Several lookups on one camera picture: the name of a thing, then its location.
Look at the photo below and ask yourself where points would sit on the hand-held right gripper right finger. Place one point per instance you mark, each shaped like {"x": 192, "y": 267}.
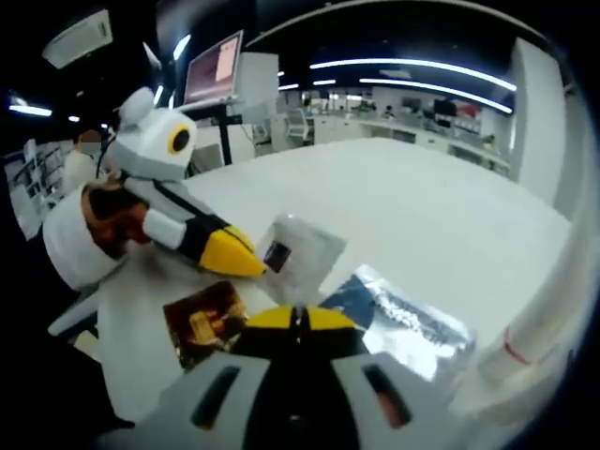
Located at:
{"x": 333, "y": 342}

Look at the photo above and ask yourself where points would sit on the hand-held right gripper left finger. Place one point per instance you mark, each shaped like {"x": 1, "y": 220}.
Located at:
{"x": 262, "y": 342}

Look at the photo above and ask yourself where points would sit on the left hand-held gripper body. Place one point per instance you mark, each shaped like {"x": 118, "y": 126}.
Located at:
{"x": 150, "y": 140}

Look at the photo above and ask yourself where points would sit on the gold skincare sachet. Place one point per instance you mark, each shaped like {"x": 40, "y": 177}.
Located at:
{"x": 206, "y": 323}

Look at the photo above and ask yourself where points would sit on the green foil snack packet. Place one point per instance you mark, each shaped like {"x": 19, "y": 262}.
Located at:
{"x": 412, "y": 323}

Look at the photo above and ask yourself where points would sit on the small white skincare sachet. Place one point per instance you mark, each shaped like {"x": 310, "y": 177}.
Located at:
{"x": 309, "y": 253}

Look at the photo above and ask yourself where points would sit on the white skincare tube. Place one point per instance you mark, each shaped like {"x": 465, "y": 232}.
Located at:
{"x": 539, "y": 319}

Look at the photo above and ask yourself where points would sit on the white storage rack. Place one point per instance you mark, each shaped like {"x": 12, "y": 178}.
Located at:
{"x": 40, "y": 173}

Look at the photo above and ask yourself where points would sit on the person's left hand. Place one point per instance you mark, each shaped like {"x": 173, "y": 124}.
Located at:
{"x": 110, "y": 225}

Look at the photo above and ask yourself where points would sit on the black monitor stand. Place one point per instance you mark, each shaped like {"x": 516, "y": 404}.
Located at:
{"x": 226, "y": 140}

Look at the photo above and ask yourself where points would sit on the computer monitor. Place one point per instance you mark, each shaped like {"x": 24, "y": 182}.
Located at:
{"x": 208, "y": 75}

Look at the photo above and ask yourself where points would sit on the white equipment cabinet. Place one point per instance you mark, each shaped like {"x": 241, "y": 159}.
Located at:
{"x": 258, "y": 84}

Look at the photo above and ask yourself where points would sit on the ceiling air conditioner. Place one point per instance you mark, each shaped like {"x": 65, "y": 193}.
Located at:
{"x": 77, "y": 40}

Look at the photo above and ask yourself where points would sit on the dark hanging panel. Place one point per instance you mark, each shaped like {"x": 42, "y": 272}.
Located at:
{"x": 206, "y": 19}

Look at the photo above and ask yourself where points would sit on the white mesh office chair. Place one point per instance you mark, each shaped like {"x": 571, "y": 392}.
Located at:
{"x": 297, "y": 124}

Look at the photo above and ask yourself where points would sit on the white workbench row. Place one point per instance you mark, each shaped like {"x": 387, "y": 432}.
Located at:
{"x": 403, "y": 129}

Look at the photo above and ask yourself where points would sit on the ceiling light strip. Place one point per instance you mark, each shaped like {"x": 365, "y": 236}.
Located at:
{"x": 422, "y": 81}
{"x": 398, "y": 61}

